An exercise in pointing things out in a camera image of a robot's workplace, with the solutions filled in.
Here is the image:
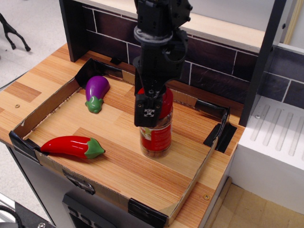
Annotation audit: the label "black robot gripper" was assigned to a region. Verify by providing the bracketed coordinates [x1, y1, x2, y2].
[133, 35, 188, 127]

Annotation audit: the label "red-capped basil spice bottle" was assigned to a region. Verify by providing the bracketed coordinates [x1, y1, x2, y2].
[137, 87, 174, 159]

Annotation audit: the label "red toy chili pepper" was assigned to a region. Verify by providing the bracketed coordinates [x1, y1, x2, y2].
[40, 136, 105, 159]

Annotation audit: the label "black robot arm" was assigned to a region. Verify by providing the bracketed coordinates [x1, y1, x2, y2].
[133, 0, 193, 127]

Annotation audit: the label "cardboard fence with black tape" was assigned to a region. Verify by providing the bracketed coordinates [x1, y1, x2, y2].
[5, 57, 244, 228]

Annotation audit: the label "purple toy eggplant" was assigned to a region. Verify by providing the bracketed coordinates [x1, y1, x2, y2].
[85, 76, 110, 114]

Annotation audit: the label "light wooden shelf board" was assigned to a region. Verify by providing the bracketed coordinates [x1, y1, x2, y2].
[80, 0, 265, 53]

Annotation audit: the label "black oven control panel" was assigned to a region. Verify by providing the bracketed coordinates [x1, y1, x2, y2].
[62, 194, 117, 228]

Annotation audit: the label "white ribbed drainboard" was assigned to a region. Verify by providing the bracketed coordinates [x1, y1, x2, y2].
[237, 95, 304, 171]

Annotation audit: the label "black metal stand legs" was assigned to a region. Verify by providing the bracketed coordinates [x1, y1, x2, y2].
[0, 14, 31, 52]

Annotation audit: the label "dark right shelf post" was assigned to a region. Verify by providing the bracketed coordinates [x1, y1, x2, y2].
[239, 0, 286, 127]

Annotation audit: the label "dark shelf side post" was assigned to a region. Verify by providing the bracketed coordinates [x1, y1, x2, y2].
[59, 0, 89, 62]

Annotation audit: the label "aluminium frame with bolt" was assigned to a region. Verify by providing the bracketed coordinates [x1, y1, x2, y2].
[0, 193, 56, 228]

